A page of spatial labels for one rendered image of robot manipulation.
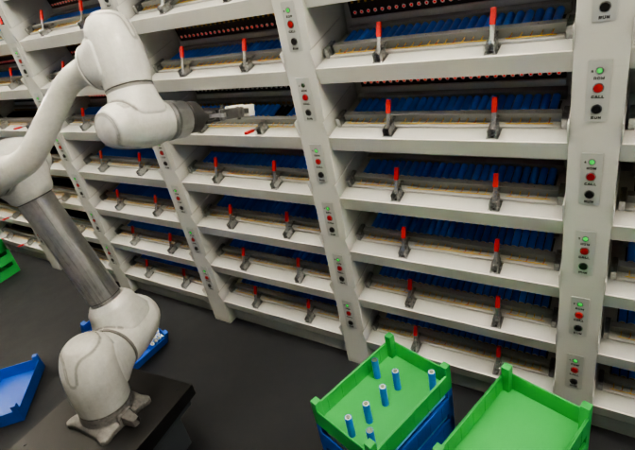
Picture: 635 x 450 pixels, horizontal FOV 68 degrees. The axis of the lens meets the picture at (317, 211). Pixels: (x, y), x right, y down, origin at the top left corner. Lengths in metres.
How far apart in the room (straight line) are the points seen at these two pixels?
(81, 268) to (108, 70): 0.70
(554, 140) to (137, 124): 0.88
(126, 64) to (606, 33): 0.93
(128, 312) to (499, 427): 1.10
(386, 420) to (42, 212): 1.10
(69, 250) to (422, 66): 1.12
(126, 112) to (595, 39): 0.92
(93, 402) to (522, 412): 1.13
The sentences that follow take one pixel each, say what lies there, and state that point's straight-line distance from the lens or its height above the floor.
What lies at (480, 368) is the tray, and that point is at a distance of 1.64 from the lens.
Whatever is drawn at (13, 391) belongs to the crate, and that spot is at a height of 0.00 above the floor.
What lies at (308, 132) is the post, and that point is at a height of 0.91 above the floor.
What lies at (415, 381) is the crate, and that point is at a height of 0.32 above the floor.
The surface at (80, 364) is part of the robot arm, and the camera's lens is 1.50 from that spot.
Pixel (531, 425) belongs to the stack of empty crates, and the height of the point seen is 0.32.
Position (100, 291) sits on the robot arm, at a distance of 1.62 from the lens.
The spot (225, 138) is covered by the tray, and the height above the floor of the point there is 0.89.
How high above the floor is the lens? 1.33
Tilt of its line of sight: 27 degrees down
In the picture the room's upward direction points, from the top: 12 degrees counter-clockwise
